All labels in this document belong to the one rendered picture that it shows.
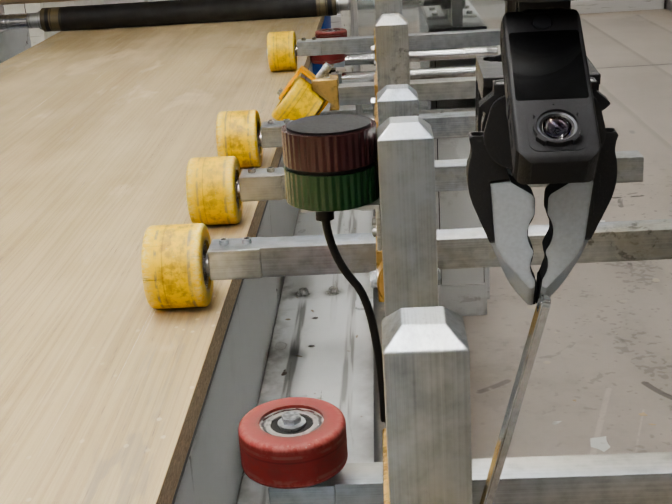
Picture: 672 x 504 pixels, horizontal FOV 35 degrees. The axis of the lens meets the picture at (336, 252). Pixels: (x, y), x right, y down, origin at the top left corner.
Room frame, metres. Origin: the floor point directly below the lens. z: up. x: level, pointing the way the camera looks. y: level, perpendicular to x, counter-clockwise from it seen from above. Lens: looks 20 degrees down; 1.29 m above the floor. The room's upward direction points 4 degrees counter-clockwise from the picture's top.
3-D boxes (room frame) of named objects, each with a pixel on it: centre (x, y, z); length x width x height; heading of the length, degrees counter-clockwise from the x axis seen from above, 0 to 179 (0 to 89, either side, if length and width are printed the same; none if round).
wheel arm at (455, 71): (2.44, -0.21, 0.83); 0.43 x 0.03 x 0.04; 87
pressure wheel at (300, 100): (1.70, 0.05, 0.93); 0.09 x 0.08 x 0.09; 87
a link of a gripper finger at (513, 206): (0.66, -0.11, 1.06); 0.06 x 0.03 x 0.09; 176
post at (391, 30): (1.15, -0.07, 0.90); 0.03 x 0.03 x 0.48; 87
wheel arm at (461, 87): (1.69, -0.20, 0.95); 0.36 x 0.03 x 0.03; 87
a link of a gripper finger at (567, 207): (0.66, -0.15, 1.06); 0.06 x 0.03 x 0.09; 176
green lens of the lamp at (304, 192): (0.66, 0.00, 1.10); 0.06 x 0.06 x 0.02
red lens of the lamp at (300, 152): (0.66, 0.00, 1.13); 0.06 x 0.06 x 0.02
